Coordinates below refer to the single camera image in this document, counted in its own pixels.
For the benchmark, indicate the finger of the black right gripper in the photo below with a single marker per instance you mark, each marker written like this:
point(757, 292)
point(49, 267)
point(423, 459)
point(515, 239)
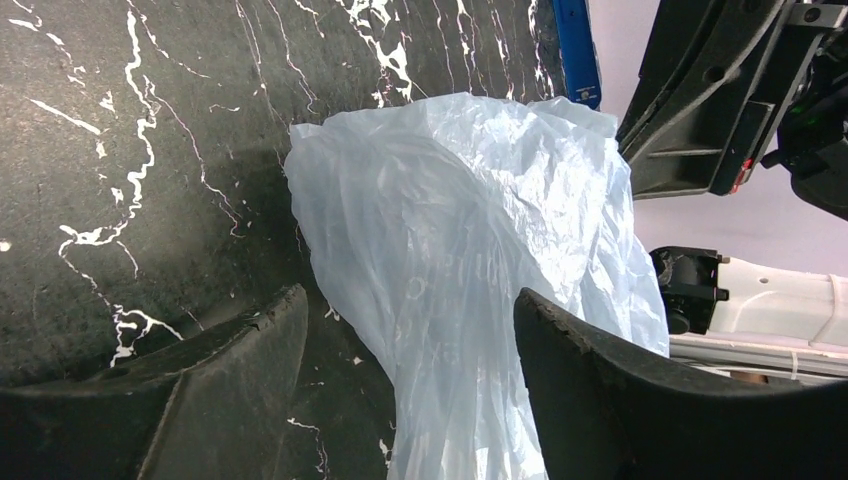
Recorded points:
point(718, 80)

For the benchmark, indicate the translucent blue plastic bag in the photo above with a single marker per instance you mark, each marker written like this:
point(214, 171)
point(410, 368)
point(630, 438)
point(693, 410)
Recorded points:
point(423, 224)

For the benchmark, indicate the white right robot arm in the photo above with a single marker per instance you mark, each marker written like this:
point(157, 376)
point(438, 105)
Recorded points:
point(748, 321)

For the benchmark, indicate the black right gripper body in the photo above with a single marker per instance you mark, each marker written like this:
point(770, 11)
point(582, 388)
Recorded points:
point(812, 136)

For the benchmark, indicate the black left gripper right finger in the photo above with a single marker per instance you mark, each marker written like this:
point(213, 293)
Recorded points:
point(605, 408)

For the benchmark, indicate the blue stapler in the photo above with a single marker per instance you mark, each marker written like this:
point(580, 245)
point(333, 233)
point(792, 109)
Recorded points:
point(579, 59)

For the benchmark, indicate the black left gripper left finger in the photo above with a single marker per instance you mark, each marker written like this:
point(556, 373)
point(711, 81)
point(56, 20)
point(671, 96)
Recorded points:
point(213, 406)

